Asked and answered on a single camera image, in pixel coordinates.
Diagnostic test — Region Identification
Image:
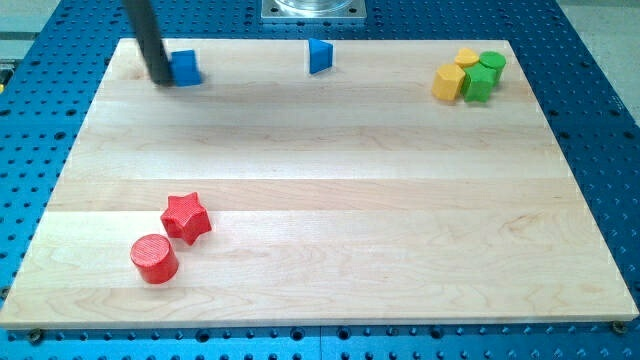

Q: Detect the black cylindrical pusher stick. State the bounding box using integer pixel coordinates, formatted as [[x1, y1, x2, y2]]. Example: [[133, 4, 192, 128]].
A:
[[122, 0, 173, 86]]

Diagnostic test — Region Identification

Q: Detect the yellow heart block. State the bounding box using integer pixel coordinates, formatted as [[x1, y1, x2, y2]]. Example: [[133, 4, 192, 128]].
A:
[[454, 47, 480, 68]]

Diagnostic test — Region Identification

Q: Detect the blue triangle block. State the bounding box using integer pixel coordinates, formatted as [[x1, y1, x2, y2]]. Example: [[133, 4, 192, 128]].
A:
[[308, 38, 333, 74]]

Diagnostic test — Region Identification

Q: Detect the red star block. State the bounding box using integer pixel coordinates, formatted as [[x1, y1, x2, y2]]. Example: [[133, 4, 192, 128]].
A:
[[160, 192, 212, 246]]

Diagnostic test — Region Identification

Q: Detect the blue cube block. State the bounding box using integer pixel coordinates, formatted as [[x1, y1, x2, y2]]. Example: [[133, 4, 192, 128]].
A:
[[170, 50, 202, 87]]

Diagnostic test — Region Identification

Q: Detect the blue perforated metal base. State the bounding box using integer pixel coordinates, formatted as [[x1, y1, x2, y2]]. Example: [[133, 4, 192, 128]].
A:
[[1, 1, 639, 359]]

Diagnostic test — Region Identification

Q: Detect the green cylinder block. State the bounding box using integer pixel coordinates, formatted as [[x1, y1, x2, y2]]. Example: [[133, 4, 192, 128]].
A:
[[479, 51, 507, 84]]

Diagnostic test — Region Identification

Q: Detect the red cylinder block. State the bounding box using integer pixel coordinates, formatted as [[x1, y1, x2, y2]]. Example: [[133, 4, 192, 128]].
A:
[[130, 234, 179, 284]]

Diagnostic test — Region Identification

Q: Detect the green star block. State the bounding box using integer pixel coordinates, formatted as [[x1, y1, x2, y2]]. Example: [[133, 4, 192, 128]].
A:
[[460, 63, 497, 103]]

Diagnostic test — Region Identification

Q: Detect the yellow pentagon block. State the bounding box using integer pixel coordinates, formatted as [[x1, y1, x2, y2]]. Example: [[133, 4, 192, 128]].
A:
[[431, 63, 466, 101]]

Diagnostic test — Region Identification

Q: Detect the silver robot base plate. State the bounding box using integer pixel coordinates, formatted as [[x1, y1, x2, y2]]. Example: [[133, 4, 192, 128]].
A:
[[260, 0, 367, 21]]

